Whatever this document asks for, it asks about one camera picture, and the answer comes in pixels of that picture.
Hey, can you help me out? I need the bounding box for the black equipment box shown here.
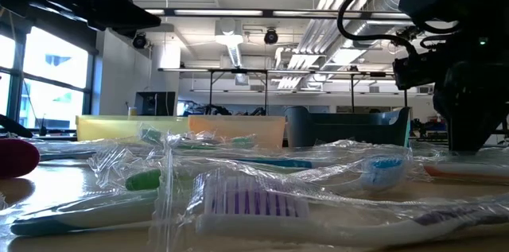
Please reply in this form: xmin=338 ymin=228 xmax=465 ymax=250
xmin=134 ymin=91 xmax=177 ymax=117

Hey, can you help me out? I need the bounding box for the black ceiling spotlight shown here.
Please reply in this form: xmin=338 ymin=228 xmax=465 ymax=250
xmin=132 ymin=32 xmax=149 ymax=50
xmin=263 ymin=28 xmax=279 ymax=45

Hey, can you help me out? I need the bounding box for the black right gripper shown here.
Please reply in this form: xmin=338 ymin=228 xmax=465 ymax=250
xmin=393 ymin=51 xmax=442 ymax=91

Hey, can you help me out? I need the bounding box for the green toothbrush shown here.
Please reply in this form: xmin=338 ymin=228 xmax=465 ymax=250
xmin=139 ymin=127 xmax=163 ymax=146
xmin=232 ymin=135 xmax=256 ymax=149
xmin=125 ymin=168 xmax=163 ymax=192

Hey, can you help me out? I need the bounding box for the orange plastic bin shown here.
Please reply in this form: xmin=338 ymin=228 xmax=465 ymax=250
xmin=188 ymin=114 xmax=286 ymax=149

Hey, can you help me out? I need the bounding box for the light turquoise plastic bin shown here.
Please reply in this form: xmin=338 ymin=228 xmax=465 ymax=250
xmin=404 ymin=118 xmax=413 ymax=150

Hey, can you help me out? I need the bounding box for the silver ventilation duct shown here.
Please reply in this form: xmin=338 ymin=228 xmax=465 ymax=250
xmin=337 ymin=0 xmax=406 ymax=50

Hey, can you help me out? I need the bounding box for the orange toothbrush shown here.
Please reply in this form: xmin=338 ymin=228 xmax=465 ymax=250
xmin=421 ymin=162 xmax=509 ymax=185

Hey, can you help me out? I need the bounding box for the magenta cloth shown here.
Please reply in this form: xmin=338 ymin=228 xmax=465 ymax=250
xmin=0 ymin=138 xmax=41 ymax=180

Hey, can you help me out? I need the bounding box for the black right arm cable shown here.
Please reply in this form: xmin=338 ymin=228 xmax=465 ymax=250
xmin=336 ymin=0 xmax=422 ymax=58

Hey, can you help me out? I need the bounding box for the small dark teal bin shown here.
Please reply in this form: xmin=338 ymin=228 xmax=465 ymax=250
xmin=284 ymin=105 xmax=410 ymax=149

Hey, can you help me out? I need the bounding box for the yellow plastic bin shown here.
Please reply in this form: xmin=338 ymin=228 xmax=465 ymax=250
xmin=75 ymin=114 xmax=190 ymax=142

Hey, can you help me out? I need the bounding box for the wrapped purple toothbrush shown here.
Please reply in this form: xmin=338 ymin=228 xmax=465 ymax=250
xmin=194 ymin=172 xmax=509 ymax=248

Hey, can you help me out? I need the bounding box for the large window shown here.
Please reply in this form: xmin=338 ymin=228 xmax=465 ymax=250
xmin=0 ymin=25 xmax=95 ymax=130

